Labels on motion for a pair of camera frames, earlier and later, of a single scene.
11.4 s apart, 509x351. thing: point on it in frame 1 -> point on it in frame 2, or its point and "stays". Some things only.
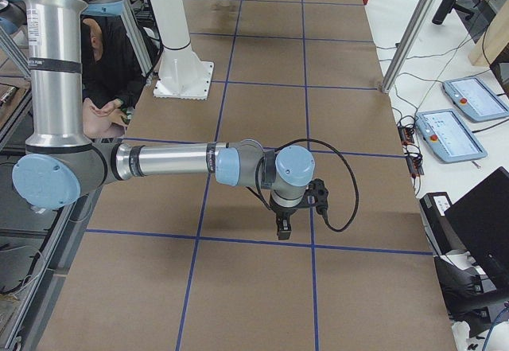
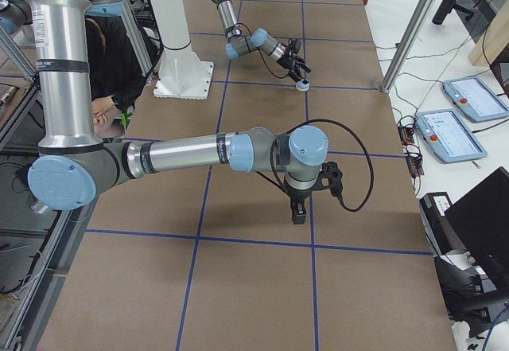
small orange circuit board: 406,135 stays
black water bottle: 446,5 stays
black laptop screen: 480,220 stays
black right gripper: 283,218 -> 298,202
